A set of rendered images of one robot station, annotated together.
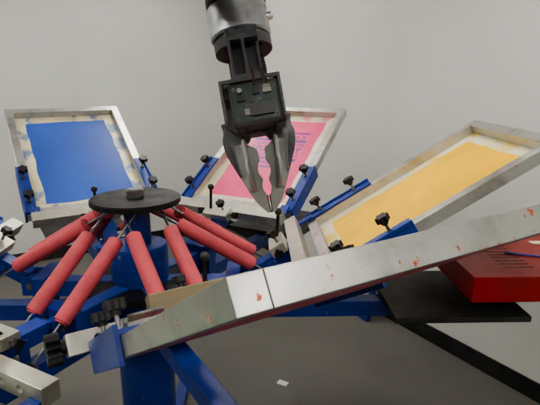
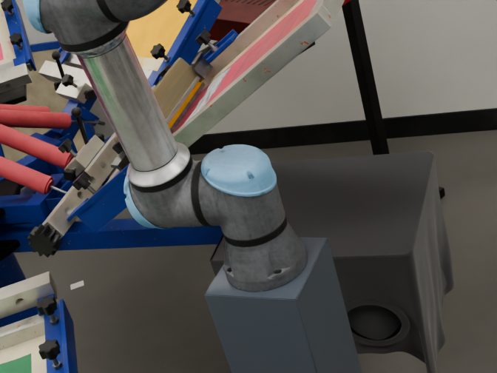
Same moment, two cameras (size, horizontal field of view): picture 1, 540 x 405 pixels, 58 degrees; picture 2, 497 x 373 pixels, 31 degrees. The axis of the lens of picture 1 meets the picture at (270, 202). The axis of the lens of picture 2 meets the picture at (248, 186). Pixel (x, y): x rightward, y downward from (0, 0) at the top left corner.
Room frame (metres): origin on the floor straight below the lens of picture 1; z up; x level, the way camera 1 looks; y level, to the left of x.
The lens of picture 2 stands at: (-0.79, 1.07, 2.13)
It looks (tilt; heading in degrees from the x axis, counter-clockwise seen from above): 29 degrees down; 327
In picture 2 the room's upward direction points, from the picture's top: 17 degrees counter-clockwise
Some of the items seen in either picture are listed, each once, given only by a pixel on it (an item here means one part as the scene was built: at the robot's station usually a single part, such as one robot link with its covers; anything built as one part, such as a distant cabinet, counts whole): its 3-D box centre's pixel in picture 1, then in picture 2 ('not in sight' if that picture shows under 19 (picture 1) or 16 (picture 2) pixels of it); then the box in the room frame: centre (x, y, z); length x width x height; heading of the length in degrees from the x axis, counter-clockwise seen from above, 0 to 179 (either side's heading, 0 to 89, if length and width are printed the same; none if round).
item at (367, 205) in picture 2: not in sight; (325, 204); (0.70, -0.12, 0.95); 0.48 x 0.44 x 0.01; 32
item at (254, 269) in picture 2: not in sight; (259, 243); (0.34, 0.34, 1.25); 0.15 x 0.15 x 0.10
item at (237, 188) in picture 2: not in sight; (239, 189); (0.35, 0.34, 1.37); 0.13 x 0.12 x 0.14; 31
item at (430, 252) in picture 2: not in sight; (430, 269); (0.51, -0.24, 0.74); 0.45 x 0.03 x 0.43; 122
